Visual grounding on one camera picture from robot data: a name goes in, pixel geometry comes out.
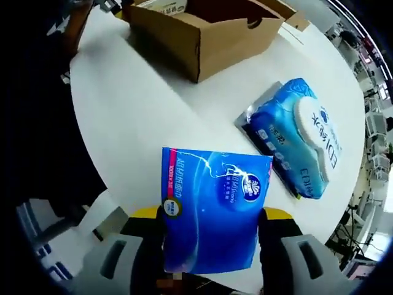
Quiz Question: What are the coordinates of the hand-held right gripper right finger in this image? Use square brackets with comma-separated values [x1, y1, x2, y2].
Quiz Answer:
[259, 207, 348, 295]

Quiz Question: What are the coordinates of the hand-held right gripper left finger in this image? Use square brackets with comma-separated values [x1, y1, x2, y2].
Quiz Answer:
[69, 206, 166, 295]

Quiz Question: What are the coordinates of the blue soft tissue pack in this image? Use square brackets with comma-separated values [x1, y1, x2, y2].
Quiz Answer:
[161, 147, 274, 275]

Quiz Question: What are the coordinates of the light blue wet wipes pack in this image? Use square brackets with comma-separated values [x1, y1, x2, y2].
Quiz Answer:
[245, 78, 344, 200]

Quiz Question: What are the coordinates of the brown cardboard shoe box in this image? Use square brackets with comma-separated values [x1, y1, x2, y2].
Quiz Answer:
[121, 0, 311, 84]

